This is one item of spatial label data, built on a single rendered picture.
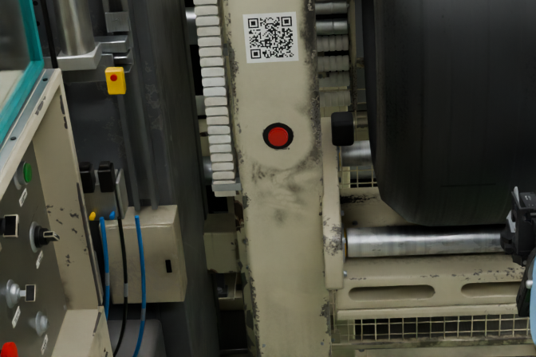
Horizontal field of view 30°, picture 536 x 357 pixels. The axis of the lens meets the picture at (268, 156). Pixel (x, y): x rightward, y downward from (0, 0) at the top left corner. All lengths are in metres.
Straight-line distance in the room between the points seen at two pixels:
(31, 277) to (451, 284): 0.63
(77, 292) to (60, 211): 0.14
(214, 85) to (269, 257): 0.31
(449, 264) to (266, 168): 0.32
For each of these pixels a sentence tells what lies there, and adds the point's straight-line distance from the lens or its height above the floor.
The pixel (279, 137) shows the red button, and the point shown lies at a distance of 1.50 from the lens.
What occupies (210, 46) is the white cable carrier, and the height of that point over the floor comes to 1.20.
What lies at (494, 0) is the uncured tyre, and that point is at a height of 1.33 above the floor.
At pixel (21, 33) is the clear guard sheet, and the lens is 1.24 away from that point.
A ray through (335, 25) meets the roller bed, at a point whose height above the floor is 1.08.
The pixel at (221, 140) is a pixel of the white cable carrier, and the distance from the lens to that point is 1.53.
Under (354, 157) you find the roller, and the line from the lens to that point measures 1.76.
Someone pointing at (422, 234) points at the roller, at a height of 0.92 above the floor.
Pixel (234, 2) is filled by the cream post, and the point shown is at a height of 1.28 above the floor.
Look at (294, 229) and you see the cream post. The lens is 1.59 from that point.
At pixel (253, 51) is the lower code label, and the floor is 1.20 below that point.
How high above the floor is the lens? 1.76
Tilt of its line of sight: 29 degrees down
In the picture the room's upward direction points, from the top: 4 degrees counter-clockwise
